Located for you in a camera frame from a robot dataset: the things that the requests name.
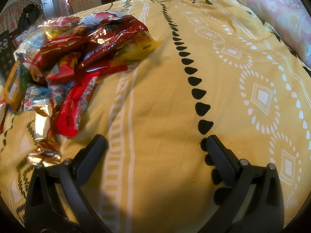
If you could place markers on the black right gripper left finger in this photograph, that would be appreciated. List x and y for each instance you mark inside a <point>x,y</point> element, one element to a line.
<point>55,201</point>

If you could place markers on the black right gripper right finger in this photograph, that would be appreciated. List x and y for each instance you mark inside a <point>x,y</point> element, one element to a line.
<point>251,199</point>

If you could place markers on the gold foil wrapper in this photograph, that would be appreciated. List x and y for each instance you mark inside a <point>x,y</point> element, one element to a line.
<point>46,149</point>

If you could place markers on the red floral snack packet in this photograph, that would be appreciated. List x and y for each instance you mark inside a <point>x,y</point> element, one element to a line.
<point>68,120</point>

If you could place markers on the orange biscuit packet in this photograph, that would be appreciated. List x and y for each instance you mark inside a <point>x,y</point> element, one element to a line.
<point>15,89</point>

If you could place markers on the yellow patterned bed cover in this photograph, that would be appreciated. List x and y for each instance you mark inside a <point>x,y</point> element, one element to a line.
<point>221,70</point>

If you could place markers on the black shaver box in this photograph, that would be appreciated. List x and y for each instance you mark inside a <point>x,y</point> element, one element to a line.
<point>7,59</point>

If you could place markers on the dark red glossy snack bag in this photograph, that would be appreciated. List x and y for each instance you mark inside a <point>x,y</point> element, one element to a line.
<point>110,36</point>

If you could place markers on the yellow snack packet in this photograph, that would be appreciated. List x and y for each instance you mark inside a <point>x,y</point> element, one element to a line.
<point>138,48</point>

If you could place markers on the pink floral quilt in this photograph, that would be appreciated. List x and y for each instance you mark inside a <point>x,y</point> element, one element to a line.
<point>290,19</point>

